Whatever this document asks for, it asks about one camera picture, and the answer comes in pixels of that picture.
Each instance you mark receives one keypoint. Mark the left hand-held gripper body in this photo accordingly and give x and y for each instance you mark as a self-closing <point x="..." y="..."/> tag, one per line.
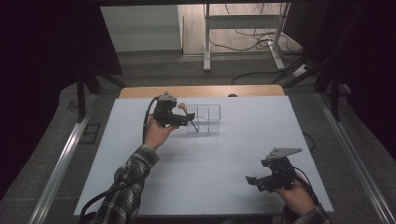
<point x="166" y="113"/>

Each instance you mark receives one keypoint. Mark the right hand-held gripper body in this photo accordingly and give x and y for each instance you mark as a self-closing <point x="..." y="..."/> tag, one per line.
<point x="280" y="174"/>

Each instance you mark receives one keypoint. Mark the person's left hand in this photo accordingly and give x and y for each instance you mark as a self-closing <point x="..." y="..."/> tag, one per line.
<point x="157" y="135"/>

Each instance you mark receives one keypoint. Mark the person's right hand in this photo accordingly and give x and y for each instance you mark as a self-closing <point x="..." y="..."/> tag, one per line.
<point x="297" y="199"/>

